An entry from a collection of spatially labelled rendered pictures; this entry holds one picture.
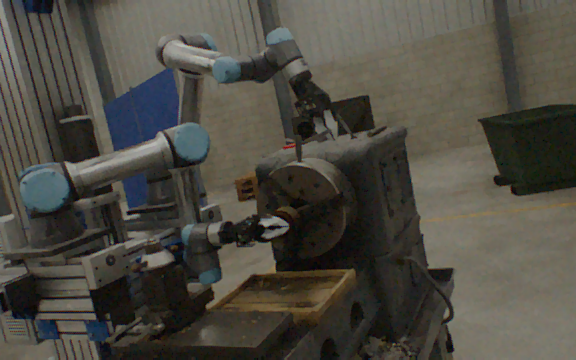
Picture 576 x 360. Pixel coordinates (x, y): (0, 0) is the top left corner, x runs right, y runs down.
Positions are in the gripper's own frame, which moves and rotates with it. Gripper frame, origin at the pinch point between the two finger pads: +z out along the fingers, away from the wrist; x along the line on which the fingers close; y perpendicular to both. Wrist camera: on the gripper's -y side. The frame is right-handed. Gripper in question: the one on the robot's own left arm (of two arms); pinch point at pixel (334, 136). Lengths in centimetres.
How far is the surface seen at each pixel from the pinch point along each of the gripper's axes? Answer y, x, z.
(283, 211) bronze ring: 11.3, -21.0, 12.8
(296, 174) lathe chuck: -1.0, -17.7, 4.5
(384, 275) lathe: -16, -14, 48
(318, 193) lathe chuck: -1.0, -13.9, 13.1
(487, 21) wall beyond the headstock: -1003, 13, -115
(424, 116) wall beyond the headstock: -985, -181, -5
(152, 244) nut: 58, -27, 5
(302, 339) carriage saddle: 53, -7, 37
